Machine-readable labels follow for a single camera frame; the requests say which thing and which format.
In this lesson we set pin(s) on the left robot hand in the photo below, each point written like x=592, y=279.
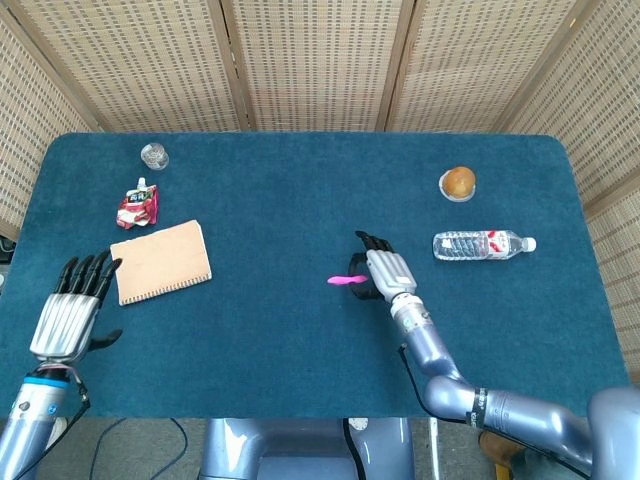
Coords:
x=65, y=320

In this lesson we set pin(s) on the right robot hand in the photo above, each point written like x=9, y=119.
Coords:
x=392, y=272

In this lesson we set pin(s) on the pink small object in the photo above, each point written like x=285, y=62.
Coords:
x=342, y=280

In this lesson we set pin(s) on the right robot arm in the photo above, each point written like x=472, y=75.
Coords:
x=525, y=410

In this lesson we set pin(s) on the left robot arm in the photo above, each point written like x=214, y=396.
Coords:
x=30, y=425

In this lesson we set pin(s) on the clear plastic water bottle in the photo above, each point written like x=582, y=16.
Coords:
x=475, y=245

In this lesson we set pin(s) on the white shoe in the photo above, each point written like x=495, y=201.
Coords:
x=57, y=430

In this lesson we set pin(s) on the bread bun on plate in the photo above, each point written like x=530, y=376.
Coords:
x=457, y=182

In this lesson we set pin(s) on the tan spiral notebook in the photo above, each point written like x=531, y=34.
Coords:
x=160, y=260

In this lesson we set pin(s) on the blue tablecloth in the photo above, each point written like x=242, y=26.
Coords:
x=280, y=200

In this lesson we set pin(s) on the crumpled red drink pouch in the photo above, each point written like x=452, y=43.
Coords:
x=137, y=207

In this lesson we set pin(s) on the white table leg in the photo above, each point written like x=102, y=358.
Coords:
x=433, y=445

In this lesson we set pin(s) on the small clear glass cup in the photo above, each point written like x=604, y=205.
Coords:
x=154, y=157

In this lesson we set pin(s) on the brown shoe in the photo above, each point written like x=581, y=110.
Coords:
x=497, y=445

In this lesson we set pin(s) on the grey-blue robot torso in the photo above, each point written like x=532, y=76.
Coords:
x=280, y=447

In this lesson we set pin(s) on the woven bamboo folding screen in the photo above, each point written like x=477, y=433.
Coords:
x=320, y=60

